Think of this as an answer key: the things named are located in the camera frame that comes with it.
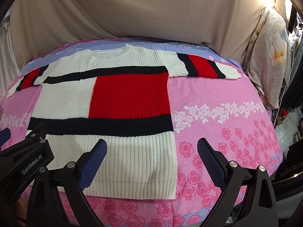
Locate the beige fabric headboard cover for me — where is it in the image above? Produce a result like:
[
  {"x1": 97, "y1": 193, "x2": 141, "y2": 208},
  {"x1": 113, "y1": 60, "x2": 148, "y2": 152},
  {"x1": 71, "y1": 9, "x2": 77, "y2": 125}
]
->
[{"x1": 10, "y1": 0, "x2": 274, "y2": 67}]

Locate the white curtain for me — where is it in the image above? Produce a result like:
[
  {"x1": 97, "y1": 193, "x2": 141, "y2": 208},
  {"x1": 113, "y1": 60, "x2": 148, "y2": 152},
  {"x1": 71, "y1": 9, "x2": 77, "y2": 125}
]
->
[{"x1": 0, "y1": 16, "x2": 20, "y2": 99}]

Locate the pink floral bed sheet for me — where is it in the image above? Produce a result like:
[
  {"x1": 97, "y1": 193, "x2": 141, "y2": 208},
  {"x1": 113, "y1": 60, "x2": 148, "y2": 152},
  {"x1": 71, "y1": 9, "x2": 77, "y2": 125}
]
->
[{"x1": 1, "y1": 38, "x2": 282, "y2": 226}]

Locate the floral cream pillow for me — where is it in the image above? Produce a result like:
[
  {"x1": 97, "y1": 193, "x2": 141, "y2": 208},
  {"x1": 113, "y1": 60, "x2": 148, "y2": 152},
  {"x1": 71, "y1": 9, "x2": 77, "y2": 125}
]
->
[{"x1": 242, "y1": 8, "x2": 292, "y2": 110}]

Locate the white red black knit sweater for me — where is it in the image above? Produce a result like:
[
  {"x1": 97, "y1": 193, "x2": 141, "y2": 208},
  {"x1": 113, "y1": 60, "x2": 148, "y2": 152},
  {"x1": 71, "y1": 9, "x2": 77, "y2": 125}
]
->
[{"x1": 8, "y1": 45, "x2": 240, "y2": 200}]

